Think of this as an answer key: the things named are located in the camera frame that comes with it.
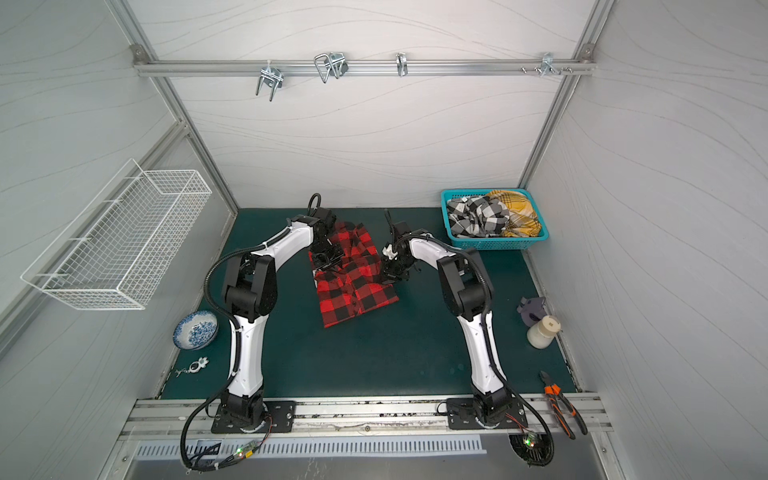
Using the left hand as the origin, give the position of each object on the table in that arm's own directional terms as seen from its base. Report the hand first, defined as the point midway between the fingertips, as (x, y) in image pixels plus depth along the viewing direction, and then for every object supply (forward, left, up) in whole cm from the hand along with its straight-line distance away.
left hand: (349, 262), depth 100 cm
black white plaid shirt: (+19, -45, +4) cm, 49 cm away
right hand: (-3, -12, -3) cm, 13 cm away
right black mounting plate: (-44, -33, -3) cm, 55 cm away
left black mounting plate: (-45, +13, -3) cm, 47 cm away
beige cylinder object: (-25, -57, +3) cm, 62 cm away
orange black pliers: (-39, -58, -3) cm, 70 cm away
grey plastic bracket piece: (-16, -57, 0) cm, 59 cm away
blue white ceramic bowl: (-24, +43, -3) cm, 50 cm away
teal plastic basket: (+7, -49, +3) cm, 50 cm away
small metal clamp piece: (-34, +38, -2) cm, 51 cm away
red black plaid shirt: (-10, -4, 0) cm, 10 cm away
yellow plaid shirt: (+15, -60, +7) cm, 62 cm away
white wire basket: (-18, +49, +28) cm, 59 cm away
